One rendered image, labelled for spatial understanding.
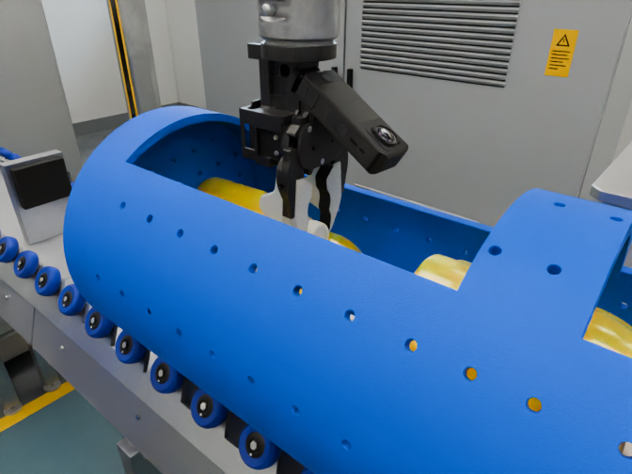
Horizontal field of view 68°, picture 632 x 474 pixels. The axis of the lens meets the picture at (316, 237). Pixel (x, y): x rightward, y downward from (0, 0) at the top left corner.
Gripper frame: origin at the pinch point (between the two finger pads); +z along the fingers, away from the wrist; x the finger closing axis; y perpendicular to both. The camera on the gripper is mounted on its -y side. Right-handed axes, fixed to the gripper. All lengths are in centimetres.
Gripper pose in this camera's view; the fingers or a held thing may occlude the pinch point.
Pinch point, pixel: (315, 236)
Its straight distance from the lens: 52.4
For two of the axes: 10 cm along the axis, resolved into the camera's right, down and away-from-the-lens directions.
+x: -6.3, 3.7, -6.8
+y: -7.8, -3.0, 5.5
